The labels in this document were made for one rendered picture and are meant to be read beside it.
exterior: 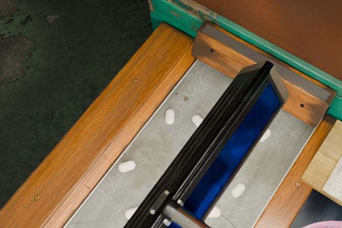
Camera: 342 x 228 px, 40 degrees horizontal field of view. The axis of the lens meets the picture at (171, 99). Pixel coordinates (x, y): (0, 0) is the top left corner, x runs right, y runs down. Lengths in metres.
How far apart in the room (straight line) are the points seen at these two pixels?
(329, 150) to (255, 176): 0.15
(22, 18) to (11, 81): 0.31
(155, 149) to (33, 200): 0.26
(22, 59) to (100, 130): 1.12
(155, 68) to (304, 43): 0.33
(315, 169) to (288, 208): 0.09
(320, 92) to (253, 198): 0.24
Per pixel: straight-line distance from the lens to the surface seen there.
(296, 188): 0.95
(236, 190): 0.94
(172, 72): 1.04
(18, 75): 2.04
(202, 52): 0.99
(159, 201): 0.58
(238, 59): 0.95
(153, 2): 1.09
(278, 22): 0.89
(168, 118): 0.99
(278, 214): 0.93
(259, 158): 0.99
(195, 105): 1.02
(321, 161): 0.97
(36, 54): 2.07
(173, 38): 1.08
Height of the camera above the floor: 1.67
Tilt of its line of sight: 64 degrees down
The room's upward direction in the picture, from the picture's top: 7 degrees counter-clockwise
